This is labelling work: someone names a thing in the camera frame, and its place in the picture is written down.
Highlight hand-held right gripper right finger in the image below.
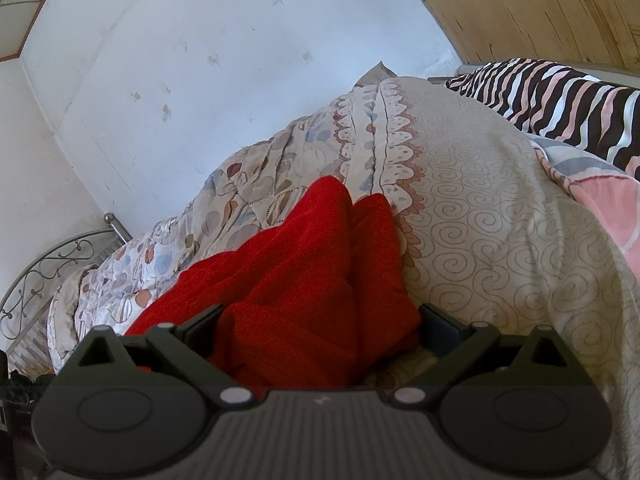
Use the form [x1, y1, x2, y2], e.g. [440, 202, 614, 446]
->
[392, 303, 597, 408]

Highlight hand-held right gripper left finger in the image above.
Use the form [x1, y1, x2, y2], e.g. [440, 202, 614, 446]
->
[66, 304, 257, 408]

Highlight red knit garment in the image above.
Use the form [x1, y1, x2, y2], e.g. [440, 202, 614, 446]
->
[122, 176, 422, 392]

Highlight cream patterned pillow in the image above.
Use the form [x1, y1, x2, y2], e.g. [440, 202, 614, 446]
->
[47, 264, 107, 373]

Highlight beige patterned quilt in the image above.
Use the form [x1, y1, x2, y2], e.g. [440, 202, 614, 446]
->
[47, 76, 640, 480]

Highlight metal bed headboard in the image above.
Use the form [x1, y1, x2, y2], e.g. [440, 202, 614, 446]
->
[0, 212, 134, 377]

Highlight pink and grey blanket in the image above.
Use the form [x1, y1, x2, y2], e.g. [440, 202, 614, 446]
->
[529, 132, 640, 283]

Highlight black striped pillow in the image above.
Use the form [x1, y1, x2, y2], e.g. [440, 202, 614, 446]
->
[445, 58, 640, 182]

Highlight grey pillow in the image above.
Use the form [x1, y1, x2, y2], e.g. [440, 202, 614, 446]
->
[356, 61, 399, 87]

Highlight wooden panel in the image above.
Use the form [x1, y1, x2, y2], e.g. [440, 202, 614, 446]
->
[390, 0, 640, 80]

